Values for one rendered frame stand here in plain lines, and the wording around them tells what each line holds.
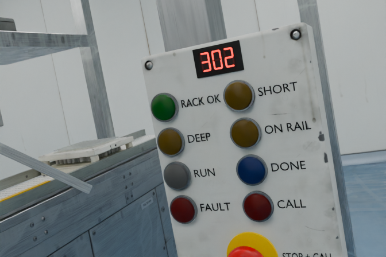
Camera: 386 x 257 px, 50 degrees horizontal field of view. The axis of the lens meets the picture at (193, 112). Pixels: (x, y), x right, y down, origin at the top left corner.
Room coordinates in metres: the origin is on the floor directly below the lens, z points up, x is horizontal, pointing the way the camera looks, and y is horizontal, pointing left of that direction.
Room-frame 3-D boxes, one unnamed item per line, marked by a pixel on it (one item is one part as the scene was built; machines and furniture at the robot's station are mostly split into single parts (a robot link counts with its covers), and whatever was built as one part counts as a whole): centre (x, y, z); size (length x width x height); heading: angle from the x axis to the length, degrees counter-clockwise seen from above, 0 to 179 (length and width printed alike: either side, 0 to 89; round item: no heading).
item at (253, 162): (0.39, -0.04, 0.97); 0.03 x 0.01 x 0.03; 66
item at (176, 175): (0.42, 0.03, 0.97); 0.03 x 0.01 x 0.03; 66
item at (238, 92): (0.39, -0.04, 1.04); 0.03 x 0.01 x 0.03; 66
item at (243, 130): (0.39, -0.04, 1.01); 0.03 x 0.01 x 0.03; 66
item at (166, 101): (0.42, 0.03, 1.04); 0.03 x 0.01 x 0.03; 66
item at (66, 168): (1.50, 0.40, 0.84); 0.24 x 0.24 x 0.02; 66
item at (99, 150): (1.50, 0.40, 0.89); 0.25 x 0.24 x 0.02; 66
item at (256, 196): (0.39, -0.04, 0.94); 0.03 x 0.01 x 0.03; 66
